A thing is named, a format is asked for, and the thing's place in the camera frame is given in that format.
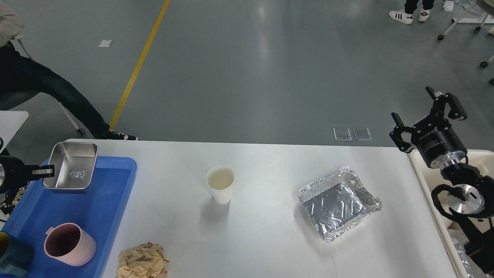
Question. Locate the aluminium foil tray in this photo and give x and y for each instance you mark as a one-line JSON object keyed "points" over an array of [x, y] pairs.
{"points": [[338, 202]]}

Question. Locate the person with white sneakers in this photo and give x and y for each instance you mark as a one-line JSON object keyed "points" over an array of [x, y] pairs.
{"points": [[406, 15]]}

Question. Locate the pink mug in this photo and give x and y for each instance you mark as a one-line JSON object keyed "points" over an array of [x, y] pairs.
{"points": [[69, 244]]}

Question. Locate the stainless steel rectangular container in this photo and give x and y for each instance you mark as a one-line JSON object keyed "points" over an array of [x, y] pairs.
{"points": [[74, 164]]}

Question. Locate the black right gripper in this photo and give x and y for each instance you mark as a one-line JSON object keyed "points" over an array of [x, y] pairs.
{"points": [[433, 135]]}

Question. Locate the clear floor plate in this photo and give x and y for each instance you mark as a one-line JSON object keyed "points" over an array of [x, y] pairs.
{"points": [[362, 134], [342, 134]]}

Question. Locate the person in beige sweater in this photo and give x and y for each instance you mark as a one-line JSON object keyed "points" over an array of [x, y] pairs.
{"points": [[18, 73]]}

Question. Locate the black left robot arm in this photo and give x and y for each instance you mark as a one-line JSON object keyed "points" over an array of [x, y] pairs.
{"points": [[7, 206]]}

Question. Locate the white paper by rack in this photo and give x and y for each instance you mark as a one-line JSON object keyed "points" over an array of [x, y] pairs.
{"points": [[448, 5]]}

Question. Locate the clear floor plate left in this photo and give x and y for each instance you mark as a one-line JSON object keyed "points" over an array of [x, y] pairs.
{"points": [[342, 134]]}

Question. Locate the white rolling chair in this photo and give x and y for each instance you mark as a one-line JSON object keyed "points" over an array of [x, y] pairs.
{"points": [[12, 100]]}

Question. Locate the beige plastic bin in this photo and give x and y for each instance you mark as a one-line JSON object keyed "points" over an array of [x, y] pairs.
{"points": [[429, 179]]}

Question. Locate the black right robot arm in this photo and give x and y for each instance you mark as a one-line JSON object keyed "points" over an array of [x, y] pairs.
{"points": [[469, 194]]}

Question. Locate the crumpled brown paper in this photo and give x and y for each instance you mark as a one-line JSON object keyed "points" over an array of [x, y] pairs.
{"points": [[143, 261]]}

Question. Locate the white paper cup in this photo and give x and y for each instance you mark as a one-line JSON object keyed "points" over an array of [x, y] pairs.
{"points": [[220, 182]]}

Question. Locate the foil tray in bin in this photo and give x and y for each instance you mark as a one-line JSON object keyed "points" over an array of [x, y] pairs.
{"points": [[467, 264]]}

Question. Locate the white side table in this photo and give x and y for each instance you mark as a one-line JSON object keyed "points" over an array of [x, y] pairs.
{"points": [[10, 123]]}

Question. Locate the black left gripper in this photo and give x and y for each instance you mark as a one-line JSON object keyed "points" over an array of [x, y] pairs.
{"points": [[15, 174]]}

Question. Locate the blue plastic tray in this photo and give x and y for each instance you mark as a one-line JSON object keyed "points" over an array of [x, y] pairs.
{"points": [[97, 210]]}

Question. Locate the clear floor plate right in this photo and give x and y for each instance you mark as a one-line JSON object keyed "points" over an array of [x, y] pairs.
{"points": [[362, 134]]}

